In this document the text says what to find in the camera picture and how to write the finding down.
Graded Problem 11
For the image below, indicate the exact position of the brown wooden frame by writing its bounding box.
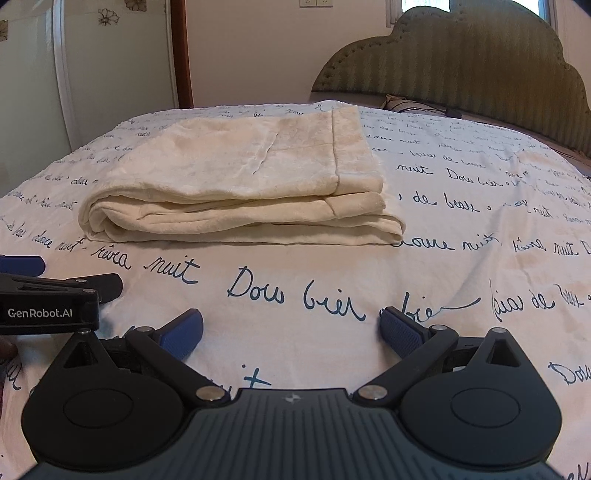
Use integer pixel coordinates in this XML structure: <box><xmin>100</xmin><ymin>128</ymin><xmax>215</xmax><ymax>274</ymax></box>
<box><xmin>170</xmin><ymin>0</ymin><xmax>195</xmax><ymax>110</ymax></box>

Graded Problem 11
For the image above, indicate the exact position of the brown striped pillow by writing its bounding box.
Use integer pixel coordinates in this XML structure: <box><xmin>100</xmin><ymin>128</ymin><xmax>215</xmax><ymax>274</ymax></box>
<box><xmin>385</xmin><ymin>93</ymin><xmax>450</xmax><ymax>114</ymax></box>

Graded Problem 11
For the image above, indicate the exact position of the green padded headboard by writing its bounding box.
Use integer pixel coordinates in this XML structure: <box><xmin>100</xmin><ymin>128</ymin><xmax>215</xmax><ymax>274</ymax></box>
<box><xmin>310</xmin><ymin>4</ymin><xmax>591</xmax><ymax>155</ymax></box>

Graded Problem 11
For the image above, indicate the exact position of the white script-printed blanket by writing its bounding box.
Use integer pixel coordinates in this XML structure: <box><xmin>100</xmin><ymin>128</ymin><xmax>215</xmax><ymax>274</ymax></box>
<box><xmin>0</xmin><ymin>99</ymin><xmax>591</xmax><ymax>480</ymax></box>

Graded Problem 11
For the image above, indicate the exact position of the window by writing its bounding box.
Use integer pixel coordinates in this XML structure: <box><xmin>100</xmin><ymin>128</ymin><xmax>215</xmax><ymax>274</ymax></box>
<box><xmin>385</xmin><ymin>0</ymin><xmax>558</xmax><ymax>29</ymax></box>

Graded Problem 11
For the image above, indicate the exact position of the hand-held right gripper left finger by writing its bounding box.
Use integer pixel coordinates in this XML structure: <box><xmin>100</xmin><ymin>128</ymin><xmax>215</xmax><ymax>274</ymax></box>
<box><xmin>62</xmin><ymin>308</ymin><xmax>232</xmax><ymax>408</ymax></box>

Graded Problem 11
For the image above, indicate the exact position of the cream towel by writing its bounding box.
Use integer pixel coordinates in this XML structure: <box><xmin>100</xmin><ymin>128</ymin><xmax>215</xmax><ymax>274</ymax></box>
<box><xmin>78</xmin><ymin>104</ymin><xmax>406</xmax><ymax>246</ymax></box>

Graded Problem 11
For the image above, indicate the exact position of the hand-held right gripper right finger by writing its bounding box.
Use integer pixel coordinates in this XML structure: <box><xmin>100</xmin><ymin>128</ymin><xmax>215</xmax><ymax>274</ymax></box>
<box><xmin>353</xmin><ymin>306</ymin><xmax>529</xmax><ymax>403</ymax></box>

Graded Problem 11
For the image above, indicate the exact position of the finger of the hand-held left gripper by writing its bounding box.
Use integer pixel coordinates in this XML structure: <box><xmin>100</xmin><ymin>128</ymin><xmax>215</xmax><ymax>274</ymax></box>
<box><xmin>0</xmin><ymin>255</ymin><xmax>46</xmax><ymax>278</ymax></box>
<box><xmin>68</xmin><ymin>273</ymin><xmax>123</xmax><ymax>304</ymax></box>

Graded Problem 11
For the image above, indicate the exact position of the white floral wardrobe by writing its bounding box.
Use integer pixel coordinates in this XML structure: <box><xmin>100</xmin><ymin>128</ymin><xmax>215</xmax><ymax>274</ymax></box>
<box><xmin>0</xmin><ymin>0</ymin><xmax>182</xmax><ymax>197</ymax></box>

